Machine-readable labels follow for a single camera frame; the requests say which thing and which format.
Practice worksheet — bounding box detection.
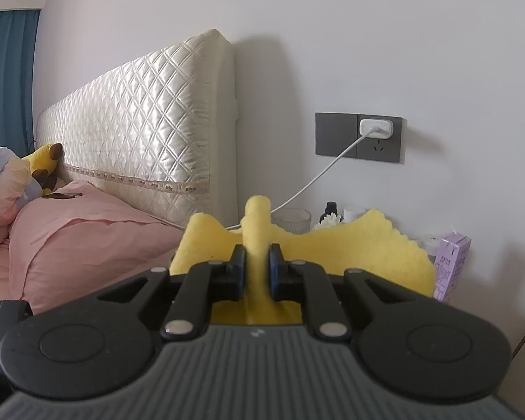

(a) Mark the dark bottle with black cap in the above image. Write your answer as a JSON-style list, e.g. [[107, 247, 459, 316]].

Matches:
[[319, 201, 343, 225]]

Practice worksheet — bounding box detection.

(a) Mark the cream quilted headboard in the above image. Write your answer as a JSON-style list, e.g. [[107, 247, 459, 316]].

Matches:
[[36, 29, 239, 230]]

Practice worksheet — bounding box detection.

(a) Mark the white charging cable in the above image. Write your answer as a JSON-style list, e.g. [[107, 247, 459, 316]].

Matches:
[[225, 130, 380, 231]]

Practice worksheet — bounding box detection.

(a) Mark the pink pillow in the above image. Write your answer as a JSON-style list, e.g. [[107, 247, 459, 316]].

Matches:
[[9, 180, 189, 316]]

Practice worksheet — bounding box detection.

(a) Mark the purple drink carton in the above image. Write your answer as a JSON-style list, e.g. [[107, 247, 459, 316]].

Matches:
[[433, 226, 472, 303]]

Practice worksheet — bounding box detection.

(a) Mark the white cylinder container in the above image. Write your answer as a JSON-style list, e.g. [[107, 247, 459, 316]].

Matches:
[[343, 205, 368, 224]]

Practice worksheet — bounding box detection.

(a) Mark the blue curtain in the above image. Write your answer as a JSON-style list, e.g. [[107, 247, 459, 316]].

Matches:
[[0, 9, 42, 152]]

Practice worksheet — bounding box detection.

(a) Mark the white charger plug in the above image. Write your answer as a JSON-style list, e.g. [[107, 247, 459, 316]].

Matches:
[[359, 118, 394, 140]]

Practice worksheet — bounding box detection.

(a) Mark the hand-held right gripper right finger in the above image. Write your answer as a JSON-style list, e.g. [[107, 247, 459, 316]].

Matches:
[[268, 245, 415, 340]]

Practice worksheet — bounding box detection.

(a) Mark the yellow cleaning cloth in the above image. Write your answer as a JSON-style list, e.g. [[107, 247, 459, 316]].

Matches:
[[170, 195, 436, 325]]

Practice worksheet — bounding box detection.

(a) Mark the yellow plush toy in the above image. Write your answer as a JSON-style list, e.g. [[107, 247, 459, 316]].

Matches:
[[21, 142, 65, 197]]

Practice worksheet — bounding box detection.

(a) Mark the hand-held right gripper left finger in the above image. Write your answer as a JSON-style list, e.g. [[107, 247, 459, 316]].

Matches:
[[97, 245, 247, 340]]

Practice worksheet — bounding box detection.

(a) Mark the white jar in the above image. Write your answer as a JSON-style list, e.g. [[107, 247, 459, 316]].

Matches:
[[413, 233, 447, 263]]

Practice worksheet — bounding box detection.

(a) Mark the ribbed glass cup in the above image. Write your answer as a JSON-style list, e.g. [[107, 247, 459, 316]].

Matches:
[[271, 208, 312, 233]]

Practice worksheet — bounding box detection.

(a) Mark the pink and blue blanket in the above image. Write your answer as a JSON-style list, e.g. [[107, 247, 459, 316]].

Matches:
[[0, 146, 42, 259]]

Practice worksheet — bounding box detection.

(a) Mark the white flower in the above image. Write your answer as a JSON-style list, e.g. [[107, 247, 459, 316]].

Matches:
[[313, 213, 344, 232]]

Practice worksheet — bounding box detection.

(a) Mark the grey wall socket panel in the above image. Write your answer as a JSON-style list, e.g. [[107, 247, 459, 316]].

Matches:
[[315, 112, 407, 165]]

